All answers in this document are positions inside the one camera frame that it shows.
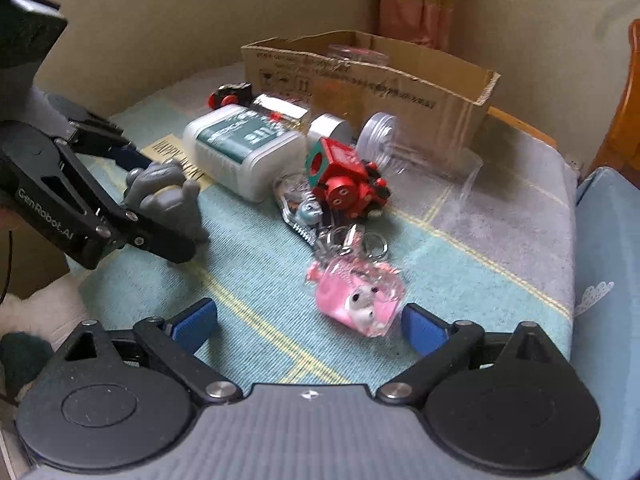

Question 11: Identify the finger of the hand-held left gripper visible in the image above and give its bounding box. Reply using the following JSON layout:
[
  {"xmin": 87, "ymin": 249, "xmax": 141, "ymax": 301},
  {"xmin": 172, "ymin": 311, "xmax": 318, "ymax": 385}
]
[
  {"xmin": 10, "ymin": 140, "xmax": 198, "ymax": 271},
  {"xmin": 67, "ymin": 111, "xmax": 154, "ymax": 172}
]

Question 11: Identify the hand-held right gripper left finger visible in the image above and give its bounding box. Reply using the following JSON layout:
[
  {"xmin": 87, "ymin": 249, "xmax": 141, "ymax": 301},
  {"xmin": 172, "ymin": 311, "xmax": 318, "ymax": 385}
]
[{"xmin": 47, "ymin": 297, "xmax": 246, "ymax": 404}]

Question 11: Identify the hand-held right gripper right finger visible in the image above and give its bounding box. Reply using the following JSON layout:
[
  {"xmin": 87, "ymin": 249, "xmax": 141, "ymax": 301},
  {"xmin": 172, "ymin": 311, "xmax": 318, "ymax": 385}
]
[{"xmin": 375, "ymin": 302, "xmax": 571, "ymax": 404}]

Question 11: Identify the grey animal toy figure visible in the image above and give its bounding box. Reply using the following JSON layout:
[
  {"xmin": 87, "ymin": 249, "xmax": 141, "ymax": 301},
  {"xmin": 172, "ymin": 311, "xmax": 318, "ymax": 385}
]
[{"xmin": 122, "ymin": 157, "xmax": 212, "ymax": 244}]

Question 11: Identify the pink keychain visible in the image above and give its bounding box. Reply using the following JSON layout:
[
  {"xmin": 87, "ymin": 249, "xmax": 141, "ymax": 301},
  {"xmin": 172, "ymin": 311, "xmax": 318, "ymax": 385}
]
[{"xmin": 305, "ymin": 225, "xmax": 404, "ymax": 339}]

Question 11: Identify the white bottle with green label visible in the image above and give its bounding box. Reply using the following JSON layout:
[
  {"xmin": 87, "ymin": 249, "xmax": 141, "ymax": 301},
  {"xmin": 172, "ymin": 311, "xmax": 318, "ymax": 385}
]
[{"xmin": 182, "ymin": 105, "xmax": 307, "ymax": 204}]

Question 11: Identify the clear jar with silver lid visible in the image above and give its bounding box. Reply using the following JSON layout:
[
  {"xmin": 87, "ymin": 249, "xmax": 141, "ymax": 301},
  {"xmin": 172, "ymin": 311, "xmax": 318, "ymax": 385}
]
[{"xmin": 357, "ymin": 112, "xmax": 484, "ymax": 197}]

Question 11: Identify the clear capsule bottle silver cap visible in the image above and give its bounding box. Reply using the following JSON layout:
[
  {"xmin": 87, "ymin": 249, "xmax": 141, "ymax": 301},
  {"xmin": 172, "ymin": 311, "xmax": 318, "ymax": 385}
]
[{"xmin": 252, "ymin": 93, "xmax": 359, "ymax": 154}]

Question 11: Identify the cardboard box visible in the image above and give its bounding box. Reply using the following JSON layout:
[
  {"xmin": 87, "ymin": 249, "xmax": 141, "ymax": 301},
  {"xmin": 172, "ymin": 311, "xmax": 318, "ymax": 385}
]
[{"xmin": 240, "ymin": 30, "xmax": 502, "ymax": 181}]

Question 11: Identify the printed paper card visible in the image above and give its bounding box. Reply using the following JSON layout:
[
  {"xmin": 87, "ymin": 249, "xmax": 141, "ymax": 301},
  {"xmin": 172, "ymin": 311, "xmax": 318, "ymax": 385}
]
[{"xmin": 140, "ymin": 134, "xmax": 209, "ymax": 184}]

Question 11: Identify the white cloth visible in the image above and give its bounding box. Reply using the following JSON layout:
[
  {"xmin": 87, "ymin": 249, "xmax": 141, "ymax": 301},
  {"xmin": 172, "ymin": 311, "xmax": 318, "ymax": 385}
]
[{"xmin": 0, "ymin": 279, "xmax": 89, "ymax": 362}]

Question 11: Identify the black and red toy car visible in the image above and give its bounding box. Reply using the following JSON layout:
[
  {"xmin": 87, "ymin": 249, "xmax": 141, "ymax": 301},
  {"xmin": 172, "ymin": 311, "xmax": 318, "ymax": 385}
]
[{"xmin": 209, "ymin": 82, "xmax": 254, "ymax": 111}]

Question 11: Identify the dark green cloth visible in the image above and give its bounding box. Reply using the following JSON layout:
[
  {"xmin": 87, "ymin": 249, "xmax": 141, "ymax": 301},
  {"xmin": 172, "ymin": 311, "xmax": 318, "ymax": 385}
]
[{"xmin": 0, "ymin": 330, "xmax": 54, "ymax": 402}]

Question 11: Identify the blue floral bedding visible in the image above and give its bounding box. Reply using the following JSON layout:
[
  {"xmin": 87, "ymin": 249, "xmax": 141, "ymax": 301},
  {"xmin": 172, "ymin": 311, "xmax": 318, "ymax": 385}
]
[{"xmin": 572, "ymin": 166, "xmax": 640, "ymax": 480}]

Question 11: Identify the clear jar with red label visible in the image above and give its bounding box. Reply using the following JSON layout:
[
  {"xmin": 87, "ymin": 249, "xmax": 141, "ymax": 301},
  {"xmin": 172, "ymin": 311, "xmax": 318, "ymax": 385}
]
[{"xmin": 327, "ymin": 44, "xmax": 389, "ymax": 69}]

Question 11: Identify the wooden headboard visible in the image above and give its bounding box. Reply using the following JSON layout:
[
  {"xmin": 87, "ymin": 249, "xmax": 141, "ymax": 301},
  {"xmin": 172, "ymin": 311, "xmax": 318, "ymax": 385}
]
[{"xmin": 587, "ymin": 19, "xmax": 640, "ymax": 182}]

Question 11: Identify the pink curtain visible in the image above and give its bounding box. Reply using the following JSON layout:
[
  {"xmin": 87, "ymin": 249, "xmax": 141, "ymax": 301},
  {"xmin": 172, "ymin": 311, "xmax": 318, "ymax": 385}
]
[{"xmin": 377, "ymin": 0, "xmax": 469, "ymax": 52}]

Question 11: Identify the clear keychain with blue figure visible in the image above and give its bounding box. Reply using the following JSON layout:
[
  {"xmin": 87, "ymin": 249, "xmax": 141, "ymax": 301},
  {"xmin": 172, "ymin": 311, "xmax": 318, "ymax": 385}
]
[{"xmin": 273, "ymin": 172, "xmax": 342, "ymax": 247}]

